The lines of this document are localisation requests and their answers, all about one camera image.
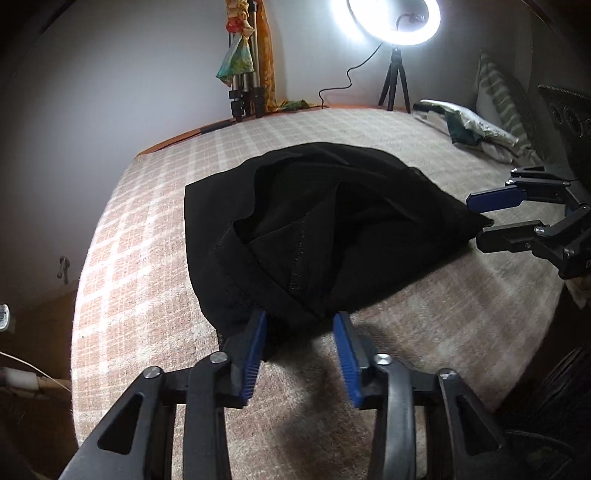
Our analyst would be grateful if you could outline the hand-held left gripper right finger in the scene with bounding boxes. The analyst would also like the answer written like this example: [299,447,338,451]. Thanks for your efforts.
[332,311,509,480]

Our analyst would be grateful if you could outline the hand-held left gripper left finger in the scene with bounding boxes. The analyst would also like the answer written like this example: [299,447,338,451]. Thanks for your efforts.
[60,310,269,480]

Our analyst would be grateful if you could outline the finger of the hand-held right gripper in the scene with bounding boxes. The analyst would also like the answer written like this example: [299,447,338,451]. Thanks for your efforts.
[476,215,591,278]
[465,166,578,214]

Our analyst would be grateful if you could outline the black t-shirt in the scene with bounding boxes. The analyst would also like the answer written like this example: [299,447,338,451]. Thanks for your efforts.
[184,142,495,344]

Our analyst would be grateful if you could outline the silver grey garment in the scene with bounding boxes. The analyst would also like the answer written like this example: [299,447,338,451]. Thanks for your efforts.
[443,105,532,163]

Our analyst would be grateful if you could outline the dark green garment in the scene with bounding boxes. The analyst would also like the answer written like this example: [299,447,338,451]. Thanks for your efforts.
[445,113,485,146]

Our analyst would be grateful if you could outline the green white striped cushion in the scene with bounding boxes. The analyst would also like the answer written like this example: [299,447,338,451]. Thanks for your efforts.
[475,51,541,153]

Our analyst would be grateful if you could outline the beige checked blanket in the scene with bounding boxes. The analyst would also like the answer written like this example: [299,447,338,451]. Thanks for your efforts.
[69,107,568,480]

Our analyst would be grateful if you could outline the small black tripod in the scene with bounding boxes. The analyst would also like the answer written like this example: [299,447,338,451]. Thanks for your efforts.
[378,46,413,114]

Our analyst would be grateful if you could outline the dark ribbed object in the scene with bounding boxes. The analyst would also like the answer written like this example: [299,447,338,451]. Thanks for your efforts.
[503,346,591,480]

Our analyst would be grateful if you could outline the silver tripod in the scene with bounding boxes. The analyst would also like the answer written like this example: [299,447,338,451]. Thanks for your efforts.
[228,0,266,121]

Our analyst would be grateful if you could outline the orange cloth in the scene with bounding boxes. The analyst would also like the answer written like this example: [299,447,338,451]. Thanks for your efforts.
[256,0,315,114]

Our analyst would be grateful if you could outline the colourful patterned scarf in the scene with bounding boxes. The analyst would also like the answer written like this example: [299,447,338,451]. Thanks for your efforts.
[217,0,256,88]

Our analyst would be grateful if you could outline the white ring light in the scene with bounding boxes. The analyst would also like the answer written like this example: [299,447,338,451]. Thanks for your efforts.
[346,0,443,47]

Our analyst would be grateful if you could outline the black power cable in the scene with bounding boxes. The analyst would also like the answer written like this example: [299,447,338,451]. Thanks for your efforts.
[316,41,386,109]

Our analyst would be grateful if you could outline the white lamp cable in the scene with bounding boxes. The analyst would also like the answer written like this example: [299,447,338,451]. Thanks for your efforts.
[0,352,71,394]

